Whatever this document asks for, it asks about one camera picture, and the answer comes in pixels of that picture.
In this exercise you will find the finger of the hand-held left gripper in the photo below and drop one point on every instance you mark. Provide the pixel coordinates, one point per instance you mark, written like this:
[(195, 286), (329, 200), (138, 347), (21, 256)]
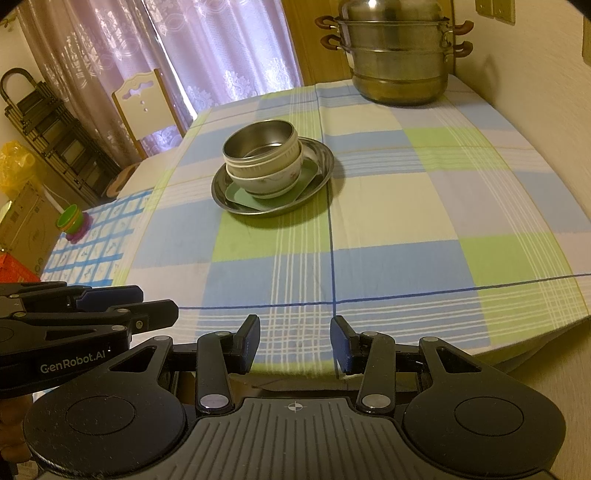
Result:
[(111, 295), (152, 314)]

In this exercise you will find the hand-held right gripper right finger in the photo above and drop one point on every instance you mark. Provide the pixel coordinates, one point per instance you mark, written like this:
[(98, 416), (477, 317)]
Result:
[(339, 346)]

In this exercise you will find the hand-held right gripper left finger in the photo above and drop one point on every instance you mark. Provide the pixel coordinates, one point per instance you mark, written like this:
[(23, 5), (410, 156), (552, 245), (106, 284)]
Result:
[(251, 344)]

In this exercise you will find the large stainless steel plate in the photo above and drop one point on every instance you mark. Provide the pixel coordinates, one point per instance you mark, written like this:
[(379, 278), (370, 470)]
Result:
[(277, 208)]

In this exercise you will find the green square plate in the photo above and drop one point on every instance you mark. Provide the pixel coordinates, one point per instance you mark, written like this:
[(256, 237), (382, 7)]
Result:
[(240, 197)]

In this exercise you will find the white ceramic bowl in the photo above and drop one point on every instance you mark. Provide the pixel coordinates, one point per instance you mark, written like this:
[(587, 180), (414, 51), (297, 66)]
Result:
[(272, 184)]

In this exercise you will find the cream plastic bowl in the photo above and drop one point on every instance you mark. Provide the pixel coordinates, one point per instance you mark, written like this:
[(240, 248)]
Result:
[(279, 164)]

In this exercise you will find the stainless steel bowl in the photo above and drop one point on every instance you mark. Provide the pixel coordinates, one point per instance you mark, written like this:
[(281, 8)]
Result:
[(258, 134)]

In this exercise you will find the blue patterned white cloth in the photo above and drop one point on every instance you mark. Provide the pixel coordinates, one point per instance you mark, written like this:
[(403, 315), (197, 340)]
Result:
[(92, 254)]

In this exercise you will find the colourful stacking cups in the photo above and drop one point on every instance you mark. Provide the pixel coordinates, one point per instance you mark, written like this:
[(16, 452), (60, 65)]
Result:
[(71, 221)]

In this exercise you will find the red basket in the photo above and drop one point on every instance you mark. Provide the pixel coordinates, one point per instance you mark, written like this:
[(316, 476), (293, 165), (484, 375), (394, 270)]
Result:
[(16, 267)]

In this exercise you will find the cardboard box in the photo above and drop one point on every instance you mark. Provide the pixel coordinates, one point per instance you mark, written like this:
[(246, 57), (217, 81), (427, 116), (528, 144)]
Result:
[(27, 226)]

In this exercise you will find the yellow plastic bag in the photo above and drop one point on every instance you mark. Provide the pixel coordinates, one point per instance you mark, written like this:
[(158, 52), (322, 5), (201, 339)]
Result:
[(14, 166)]

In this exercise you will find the black folding ladder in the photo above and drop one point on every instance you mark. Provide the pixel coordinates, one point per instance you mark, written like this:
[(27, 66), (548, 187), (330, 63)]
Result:
[(51, 134)]

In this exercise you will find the white wooden chair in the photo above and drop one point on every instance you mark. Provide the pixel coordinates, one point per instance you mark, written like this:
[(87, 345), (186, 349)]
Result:
[(143, 110)]

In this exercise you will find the purple lace curtain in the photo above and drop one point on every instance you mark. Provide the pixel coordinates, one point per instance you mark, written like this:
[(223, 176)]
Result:
[(184, 46)]

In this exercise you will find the stainless steel steamer pot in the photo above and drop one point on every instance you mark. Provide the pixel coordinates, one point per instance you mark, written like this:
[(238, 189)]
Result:
[(397, 60)]

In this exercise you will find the wall switch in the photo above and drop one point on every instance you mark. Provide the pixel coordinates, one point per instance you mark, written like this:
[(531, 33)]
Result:
[(496, 9)]

